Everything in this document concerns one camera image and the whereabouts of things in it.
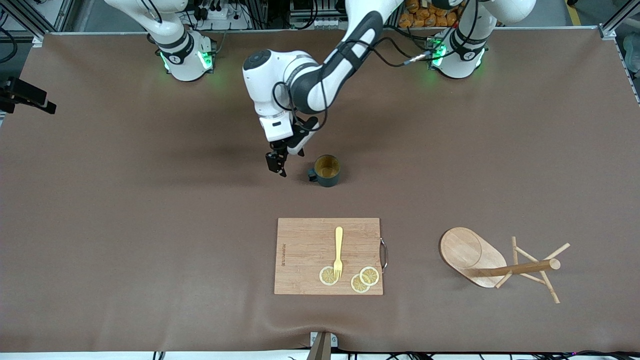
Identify brown table cover mat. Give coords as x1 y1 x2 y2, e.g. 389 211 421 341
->
0 27 640 354

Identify aluminium frame post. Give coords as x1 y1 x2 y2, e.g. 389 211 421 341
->
597 0 640 41
0 0 46 48

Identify yellow plastic fork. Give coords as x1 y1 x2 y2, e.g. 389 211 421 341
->
333 226 344 281

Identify metal table edge bracket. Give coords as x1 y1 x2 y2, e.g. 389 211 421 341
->
306 331 339 360

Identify orange snack packets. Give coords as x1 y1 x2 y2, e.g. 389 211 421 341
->
398 0 463 29

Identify bamboo cutting board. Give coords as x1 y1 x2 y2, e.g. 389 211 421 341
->
274 217 388 296

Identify white power strip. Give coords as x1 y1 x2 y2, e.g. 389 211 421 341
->
192 0 251 32

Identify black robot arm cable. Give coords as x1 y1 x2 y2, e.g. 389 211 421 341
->
272 32 441 132

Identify wooden mug tree rack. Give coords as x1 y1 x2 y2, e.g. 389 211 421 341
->
439 227 571 305

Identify teal ceramic mug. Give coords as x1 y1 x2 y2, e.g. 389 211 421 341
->
307 154 342 188

